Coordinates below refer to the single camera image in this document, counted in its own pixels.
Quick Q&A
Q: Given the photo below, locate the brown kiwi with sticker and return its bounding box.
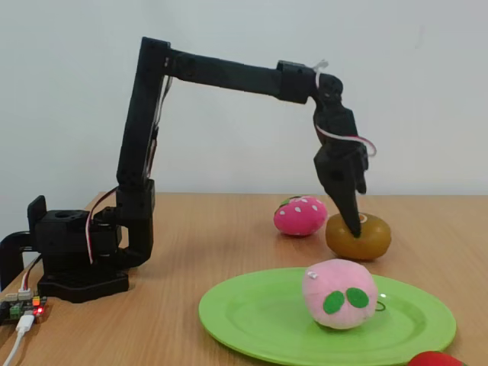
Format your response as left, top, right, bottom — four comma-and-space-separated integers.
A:
325, 212, 393, 262

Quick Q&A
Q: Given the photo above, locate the green oval plate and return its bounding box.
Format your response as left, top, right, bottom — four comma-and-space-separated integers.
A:
197, 266, 458, 366

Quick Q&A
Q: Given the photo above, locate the pink strawberry plush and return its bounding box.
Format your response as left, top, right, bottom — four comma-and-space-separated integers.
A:
273, 195, 329, 238

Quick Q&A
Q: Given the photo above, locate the light pink peach plush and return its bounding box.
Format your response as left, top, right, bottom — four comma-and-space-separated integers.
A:
301, 258, 388, 331

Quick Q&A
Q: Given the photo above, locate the red tomato plush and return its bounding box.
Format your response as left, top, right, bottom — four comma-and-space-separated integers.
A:
407, 350, 468, 366

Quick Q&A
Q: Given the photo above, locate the black table clamp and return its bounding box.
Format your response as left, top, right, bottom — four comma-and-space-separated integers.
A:
0, 196, 47, 291

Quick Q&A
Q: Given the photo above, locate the motor controller board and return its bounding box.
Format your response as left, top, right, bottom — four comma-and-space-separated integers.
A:
0, 291, 49, 326

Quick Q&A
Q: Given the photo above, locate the white red servo wire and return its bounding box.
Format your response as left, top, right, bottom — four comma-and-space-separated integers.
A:
310, 59, 329, 89
85, 186, 120, 265
21, 254, 43, 300
313, 110, 378, 157

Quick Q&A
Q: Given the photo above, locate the white USB cable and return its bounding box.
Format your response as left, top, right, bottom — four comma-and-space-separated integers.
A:
0, 314, 37, 366

